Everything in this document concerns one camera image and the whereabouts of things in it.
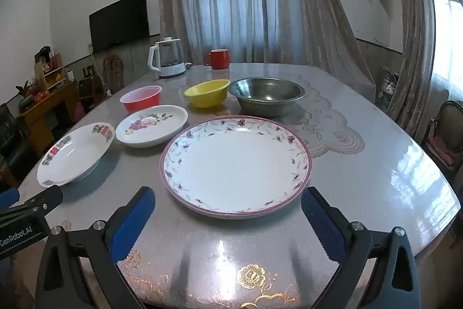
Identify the small wooden shelf rack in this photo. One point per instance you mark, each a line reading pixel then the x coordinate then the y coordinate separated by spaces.
pixel 50 72

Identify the lace table mat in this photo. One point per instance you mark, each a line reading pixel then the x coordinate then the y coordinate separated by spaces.
pixel 325 124

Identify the large pink-rimmed floral plate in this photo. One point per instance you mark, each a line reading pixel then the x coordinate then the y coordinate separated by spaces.
pixel 235 167

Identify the wooden cabinet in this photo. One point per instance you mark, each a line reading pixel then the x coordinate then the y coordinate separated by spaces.
pixel 43 113

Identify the red plastic bowl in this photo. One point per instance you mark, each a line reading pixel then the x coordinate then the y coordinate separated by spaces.
pixel 141 101

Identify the bright window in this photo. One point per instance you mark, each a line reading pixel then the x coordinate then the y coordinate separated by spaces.
pixel 450 34

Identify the yellow bowl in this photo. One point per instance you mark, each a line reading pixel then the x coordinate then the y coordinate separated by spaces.
pixel 206 95

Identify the dark round-backed chair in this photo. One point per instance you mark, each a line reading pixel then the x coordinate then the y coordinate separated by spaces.
pixel 448 117

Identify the black wall television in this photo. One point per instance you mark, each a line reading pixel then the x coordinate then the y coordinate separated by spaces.
pixel 119 23

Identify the black sofa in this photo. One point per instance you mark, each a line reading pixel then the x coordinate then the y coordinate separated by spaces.
pixel 12 139

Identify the narrow beige curtain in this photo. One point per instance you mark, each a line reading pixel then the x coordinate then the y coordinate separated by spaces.
pixel 412 41

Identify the pink bag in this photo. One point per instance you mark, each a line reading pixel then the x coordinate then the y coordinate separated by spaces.
pixel 79 111

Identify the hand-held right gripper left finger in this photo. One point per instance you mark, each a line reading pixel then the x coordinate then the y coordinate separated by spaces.
pixel 132 225

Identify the patterned bag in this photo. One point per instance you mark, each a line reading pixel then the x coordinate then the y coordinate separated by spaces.
pixel 387 84

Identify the stainless steel bowl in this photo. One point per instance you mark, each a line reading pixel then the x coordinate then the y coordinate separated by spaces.
pixel 266 91

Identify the white plate with red print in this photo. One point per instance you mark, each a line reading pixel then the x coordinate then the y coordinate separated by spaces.
pixel 76 157

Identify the red mug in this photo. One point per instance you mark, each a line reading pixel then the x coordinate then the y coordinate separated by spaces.
pixel 219 59

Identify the white power plug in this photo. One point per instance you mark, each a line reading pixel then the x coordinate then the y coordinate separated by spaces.
pixel 187 67

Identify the pink chair cushion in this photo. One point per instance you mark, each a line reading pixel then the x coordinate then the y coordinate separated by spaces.
pixel 441 148

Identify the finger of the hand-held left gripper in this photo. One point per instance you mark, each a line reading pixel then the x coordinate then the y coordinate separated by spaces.
pixel 39 200
pixel 9 196

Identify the white plate with flower centre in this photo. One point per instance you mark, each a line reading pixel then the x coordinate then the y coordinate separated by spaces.
pixel 152 130

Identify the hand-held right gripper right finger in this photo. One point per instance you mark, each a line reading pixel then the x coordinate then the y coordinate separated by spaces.
pixel 322 225

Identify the white electric kettle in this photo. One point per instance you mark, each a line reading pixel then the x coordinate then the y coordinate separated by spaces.
pixel 168 59

